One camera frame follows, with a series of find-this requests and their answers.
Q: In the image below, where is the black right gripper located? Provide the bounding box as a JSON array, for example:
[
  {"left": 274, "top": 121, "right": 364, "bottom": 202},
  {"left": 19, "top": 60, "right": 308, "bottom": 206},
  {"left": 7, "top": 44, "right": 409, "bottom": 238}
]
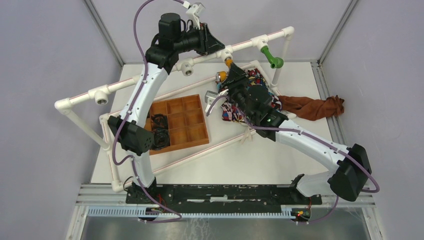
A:
[{"left": 219, "top": 62, "right": 256, "bottom": 122}]

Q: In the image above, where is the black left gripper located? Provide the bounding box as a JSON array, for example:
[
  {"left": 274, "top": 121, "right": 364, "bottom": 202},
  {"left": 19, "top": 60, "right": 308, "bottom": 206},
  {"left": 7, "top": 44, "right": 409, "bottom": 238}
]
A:
[{"left": 174, "top": 22, "right": 226, "bottom": 57}]

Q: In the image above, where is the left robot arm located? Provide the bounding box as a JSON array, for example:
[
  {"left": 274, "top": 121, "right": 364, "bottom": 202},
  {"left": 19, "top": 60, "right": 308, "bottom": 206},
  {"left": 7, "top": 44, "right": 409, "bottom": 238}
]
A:
[{"left": 107, "top": 13, "right": 225, "bottom": 204}]

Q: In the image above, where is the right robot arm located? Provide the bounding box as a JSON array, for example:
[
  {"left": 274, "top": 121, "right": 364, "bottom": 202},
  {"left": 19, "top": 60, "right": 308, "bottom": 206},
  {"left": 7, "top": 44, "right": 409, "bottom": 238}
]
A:
[{"left": 215, "top": 63, "right": 372, "bottom": 204}]

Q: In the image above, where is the green plastic water faucet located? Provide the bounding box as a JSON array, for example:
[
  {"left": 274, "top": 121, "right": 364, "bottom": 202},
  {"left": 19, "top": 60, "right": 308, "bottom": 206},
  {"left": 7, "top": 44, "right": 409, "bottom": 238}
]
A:
[{"left": 260, "top": 45, "right": 284, "bottom": 69}]

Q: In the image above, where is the comic print cloth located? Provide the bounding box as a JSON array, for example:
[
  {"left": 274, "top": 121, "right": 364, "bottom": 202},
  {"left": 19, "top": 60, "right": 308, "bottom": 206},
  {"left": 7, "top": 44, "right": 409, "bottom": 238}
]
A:
[{"left": 216, "top": 68, "right": 283, "bottom": 123}]

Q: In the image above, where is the wooden compartment tray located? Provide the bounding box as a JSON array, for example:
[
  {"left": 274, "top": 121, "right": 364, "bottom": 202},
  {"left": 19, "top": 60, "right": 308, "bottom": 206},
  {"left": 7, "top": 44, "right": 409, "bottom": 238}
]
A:
[{"left": 144, "top": 94, "right": 210, "bottom": 155}]

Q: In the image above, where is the brown cloth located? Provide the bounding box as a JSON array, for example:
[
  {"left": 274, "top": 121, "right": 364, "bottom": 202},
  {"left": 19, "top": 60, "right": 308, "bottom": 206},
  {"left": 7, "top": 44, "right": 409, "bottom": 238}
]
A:
[{"left": 278, "top": 95, "right": 345, "bottom": 121}]

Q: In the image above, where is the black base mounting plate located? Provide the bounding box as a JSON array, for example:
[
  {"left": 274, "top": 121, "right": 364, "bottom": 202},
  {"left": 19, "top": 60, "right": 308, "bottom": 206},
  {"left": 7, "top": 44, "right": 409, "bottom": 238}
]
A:
[{"left": 125, "top": 184, "right": 323, "bottom": 214}]

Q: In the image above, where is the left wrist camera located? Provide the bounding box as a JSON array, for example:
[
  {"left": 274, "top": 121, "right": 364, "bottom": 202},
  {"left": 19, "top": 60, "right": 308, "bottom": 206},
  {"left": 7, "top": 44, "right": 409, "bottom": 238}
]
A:
[{"left": 182, "top": 0, "right": 205, "bottom": 30}]

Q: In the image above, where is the white pvc pipe frame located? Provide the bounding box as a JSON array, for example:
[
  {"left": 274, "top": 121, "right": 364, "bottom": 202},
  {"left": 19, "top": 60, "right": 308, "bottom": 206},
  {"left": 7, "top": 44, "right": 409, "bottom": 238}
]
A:
[{"left": 54, "top": 26, "right": 295, "bottom": 193}]

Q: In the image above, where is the white slotted cable duct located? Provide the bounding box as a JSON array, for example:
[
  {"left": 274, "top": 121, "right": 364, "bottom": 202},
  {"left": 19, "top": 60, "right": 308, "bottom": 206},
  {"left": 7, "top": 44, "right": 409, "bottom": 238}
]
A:
[{"left": 87, "top": 206, "right": 295, "bottom": 220}]

